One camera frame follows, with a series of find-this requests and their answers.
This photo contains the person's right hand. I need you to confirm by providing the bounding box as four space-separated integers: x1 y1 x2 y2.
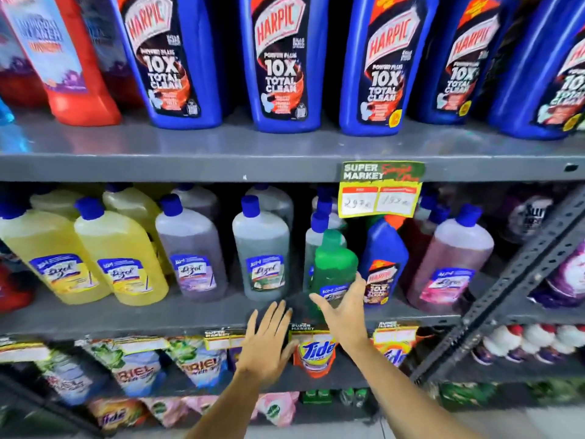
309 272 370 355

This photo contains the person's left hand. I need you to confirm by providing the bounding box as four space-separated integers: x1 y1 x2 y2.
234 300 300 387

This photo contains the green floor cleaner bottle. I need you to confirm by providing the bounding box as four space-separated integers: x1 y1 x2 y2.
309 229 359 316

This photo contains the person's right forearm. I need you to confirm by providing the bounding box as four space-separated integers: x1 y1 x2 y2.
340 338 486 439

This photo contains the person's left forearm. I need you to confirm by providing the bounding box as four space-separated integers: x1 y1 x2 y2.
185 368 276 439

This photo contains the orange detergent pouch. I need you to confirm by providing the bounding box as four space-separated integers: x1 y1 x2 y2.
88 398 149 432
372 327 419 368
292 331 338 379

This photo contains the small shelf price tag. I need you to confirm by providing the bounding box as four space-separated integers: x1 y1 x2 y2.
114 336 171 355
0 338 52 364
374 321 420 344
203 328 247 352

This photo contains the pink soap pouch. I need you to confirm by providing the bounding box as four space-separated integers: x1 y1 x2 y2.
142 397 219 428
253 391 300 428

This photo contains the green white detergent pouch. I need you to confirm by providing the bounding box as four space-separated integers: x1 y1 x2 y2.
165 336 229 389
75 337 171 398
34 349 108 406

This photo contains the grey-green floor cleaner bottle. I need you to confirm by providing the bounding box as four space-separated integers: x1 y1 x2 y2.
232 195 291 302
303 196 348 293
245 184 294 231

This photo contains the small blue toilet cleaner bottle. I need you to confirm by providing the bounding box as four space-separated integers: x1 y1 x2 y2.
359 216 410 306

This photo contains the lavender floor cleaner bottle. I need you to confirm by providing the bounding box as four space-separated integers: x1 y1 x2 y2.
155 194 228 302
171 184 221 222

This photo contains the grey metal shelf board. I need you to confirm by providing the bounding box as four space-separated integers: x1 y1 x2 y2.
0 276 462 342
0 107 585 183

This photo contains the red floor cleaner bottle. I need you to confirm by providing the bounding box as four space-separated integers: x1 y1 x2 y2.
402 194 451 288

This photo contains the yellow green price tag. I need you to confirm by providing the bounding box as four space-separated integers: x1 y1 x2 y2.
338 161 426 219

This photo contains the pink floor cleaner bottle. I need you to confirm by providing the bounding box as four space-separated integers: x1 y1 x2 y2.
407 204 495 314

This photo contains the yellow floor cleaner bottle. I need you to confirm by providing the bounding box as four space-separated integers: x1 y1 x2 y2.
73 197 170 307
0 203 112 306
102 184 172 275
29 186 85 222

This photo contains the slotted grey metal upright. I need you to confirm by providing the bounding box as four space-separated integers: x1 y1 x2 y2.
410 185 585 384

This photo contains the row of white red-capped bottles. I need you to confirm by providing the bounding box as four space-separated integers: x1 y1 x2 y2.
471 323 585 366

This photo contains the dark purple bottle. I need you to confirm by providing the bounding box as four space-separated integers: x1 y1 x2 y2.
500 187 560 245

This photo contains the purple softener pouch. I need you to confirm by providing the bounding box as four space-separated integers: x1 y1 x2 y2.
528 240 585 309

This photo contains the large blue toilet cleaner bottle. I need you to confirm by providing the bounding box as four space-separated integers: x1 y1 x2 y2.
339 0 440 137
109 0 224 130
411 0 519 125
487 0 585 141
239 0 331 134

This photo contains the red bottle pale blue label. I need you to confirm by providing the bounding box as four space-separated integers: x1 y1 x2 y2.
0 0 122 127
0 23 48 109

